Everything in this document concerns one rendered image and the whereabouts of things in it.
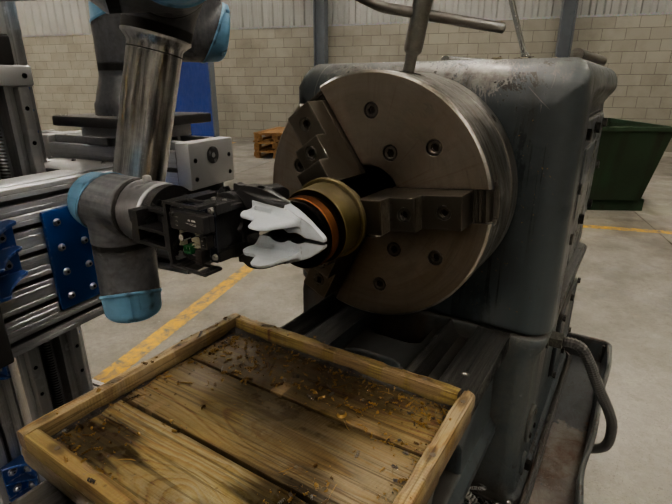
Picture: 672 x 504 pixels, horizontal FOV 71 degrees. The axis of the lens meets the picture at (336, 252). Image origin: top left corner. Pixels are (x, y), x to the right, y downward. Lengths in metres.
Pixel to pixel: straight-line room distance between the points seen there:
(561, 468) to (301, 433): 0.65
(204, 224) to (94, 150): 0.69
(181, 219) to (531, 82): 0.47
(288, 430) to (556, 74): 0.54
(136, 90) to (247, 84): 11.24
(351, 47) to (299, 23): 1.31
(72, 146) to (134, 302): 0.58
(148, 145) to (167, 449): 0.42
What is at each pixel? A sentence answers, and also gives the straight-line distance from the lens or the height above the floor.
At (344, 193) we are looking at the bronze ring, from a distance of 0.51.
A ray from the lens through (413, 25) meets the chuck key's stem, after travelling 0.61.
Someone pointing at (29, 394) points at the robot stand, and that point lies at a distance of 1.15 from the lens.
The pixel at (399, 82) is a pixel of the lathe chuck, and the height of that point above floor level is 1.22.
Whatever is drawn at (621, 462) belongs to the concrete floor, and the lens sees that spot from 2.02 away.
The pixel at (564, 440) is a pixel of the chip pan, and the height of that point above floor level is 0.54.
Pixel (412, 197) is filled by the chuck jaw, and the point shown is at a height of 1.11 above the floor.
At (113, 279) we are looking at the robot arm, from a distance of 0.66.
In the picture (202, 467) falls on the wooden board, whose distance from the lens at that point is 0.50.
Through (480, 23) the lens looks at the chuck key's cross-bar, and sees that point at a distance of 0.63.
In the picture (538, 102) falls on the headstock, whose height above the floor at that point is 1.20.
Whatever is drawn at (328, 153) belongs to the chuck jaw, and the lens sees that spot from 0.56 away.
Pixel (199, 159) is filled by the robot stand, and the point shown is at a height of 1.08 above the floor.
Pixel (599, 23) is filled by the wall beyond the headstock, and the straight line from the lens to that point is 10.89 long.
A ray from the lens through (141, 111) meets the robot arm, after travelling 0.73.
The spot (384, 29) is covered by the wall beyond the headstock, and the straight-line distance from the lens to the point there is 10.94.
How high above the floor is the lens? 1.22
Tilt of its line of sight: 20 degrees down
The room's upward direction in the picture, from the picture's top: straight up
